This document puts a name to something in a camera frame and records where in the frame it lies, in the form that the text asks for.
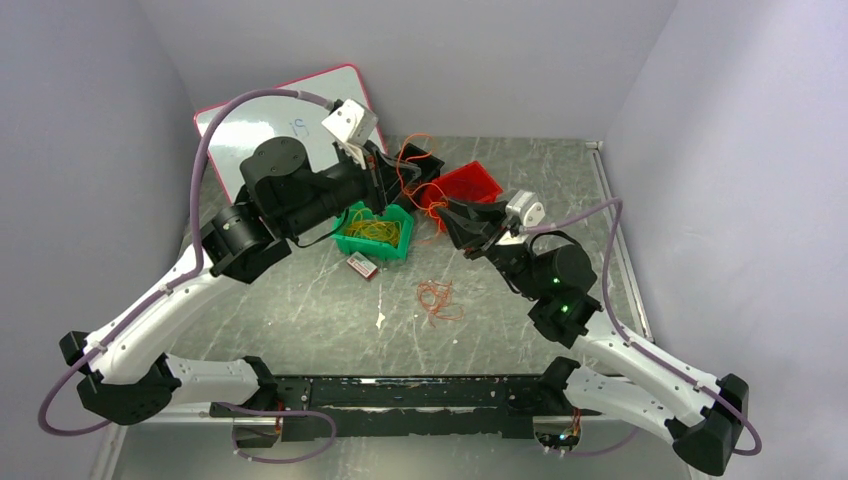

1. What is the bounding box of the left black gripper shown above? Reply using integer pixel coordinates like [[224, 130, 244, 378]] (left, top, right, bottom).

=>
[[284, 139, 424, 239]]

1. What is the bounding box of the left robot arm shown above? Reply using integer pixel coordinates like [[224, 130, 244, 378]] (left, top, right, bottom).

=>
[[60, 136, 434, 425]]

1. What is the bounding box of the aluminium frame rail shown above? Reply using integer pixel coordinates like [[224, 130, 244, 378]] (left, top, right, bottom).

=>
[[109, 374, 694, 425]]

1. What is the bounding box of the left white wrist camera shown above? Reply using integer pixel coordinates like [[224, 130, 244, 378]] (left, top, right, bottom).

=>
[[321, 99, 378, 169]]

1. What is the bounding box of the red plastic bin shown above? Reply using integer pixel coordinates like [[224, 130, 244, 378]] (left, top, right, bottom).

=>
[[415, 161, 503, 232]]

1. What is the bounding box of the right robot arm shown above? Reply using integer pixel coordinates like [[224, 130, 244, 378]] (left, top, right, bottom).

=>
[[437, 191, 753, 477]]

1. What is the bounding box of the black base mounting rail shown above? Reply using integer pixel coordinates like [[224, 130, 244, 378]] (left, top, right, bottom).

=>
[[242, 374, 576, 442]]

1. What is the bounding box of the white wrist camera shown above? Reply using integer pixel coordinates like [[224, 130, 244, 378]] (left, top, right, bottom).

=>
[[505, 190, 545, 227], [321, 99, 378, 169]]

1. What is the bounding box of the small red white box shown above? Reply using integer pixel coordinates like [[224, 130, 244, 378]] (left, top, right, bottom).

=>
[[346, 252, 379, 280]]

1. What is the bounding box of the black plastic bin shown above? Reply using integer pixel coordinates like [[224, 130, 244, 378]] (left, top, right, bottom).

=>
[[397, 143, 445, 201]]

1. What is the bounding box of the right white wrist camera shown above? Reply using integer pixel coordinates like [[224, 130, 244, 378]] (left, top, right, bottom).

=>
[[505, 190, 545, 227]]

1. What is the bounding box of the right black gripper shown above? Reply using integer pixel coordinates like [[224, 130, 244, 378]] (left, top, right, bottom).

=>
[[432, 195, 545, 302]]

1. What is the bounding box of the yellow wire coil in bin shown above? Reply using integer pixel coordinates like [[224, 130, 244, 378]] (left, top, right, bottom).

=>
[[343, 208, 403, 248]]

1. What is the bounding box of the green plastic bin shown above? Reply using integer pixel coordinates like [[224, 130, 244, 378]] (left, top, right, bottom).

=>
[[331, 202, 414, 261]]

